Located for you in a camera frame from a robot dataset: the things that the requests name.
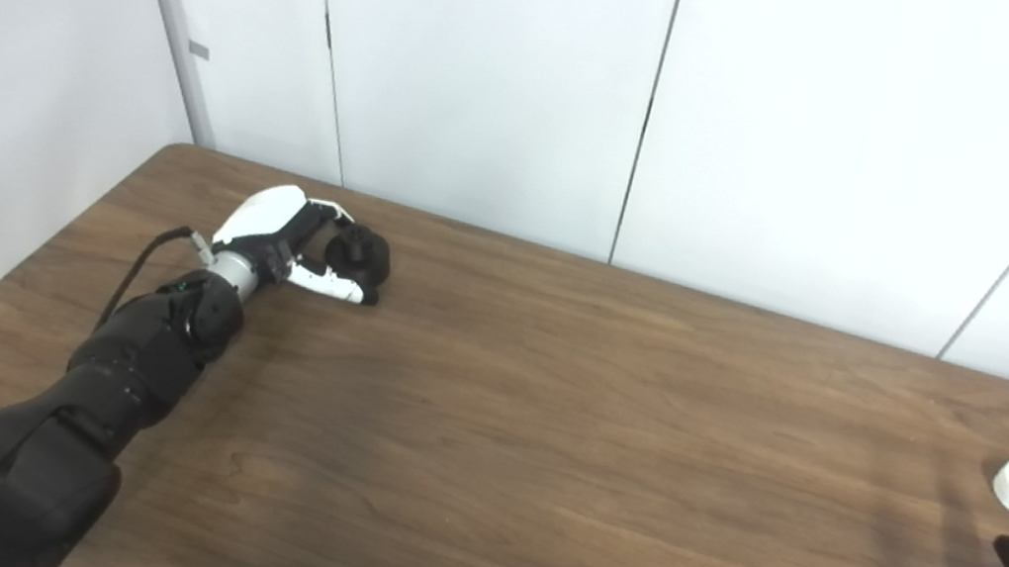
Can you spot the small grey wall tag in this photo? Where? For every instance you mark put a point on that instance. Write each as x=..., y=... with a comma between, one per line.
x=199, y=50

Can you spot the grey wall corner post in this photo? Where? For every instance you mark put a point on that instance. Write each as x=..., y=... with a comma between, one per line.
x=171, y=4

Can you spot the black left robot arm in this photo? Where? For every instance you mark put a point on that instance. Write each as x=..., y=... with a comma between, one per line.
x=98, y=393

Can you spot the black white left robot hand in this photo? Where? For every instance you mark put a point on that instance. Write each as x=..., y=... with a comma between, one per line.
x=265, y=213

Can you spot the round black part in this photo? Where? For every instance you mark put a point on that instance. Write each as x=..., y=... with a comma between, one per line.
x=364, y=253

